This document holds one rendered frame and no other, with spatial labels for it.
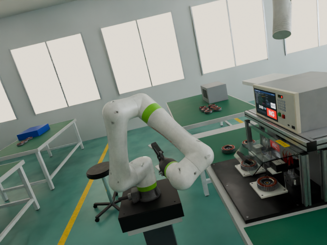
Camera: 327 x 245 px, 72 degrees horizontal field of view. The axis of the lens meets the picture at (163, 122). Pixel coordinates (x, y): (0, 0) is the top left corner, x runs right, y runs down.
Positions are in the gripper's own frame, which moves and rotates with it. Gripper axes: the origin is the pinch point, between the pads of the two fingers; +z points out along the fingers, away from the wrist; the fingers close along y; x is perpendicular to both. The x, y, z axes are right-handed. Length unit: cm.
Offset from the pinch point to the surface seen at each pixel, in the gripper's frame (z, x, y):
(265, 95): -17, 71, -14
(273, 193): -33, 49, 35
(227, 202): -19.2, 27.7, 36.8
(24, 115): 546, -157, -20
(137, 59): 439, 144, -72
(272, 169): -28, 56, 25
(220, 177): 2, 40, 34
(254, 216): -39, 30, 35
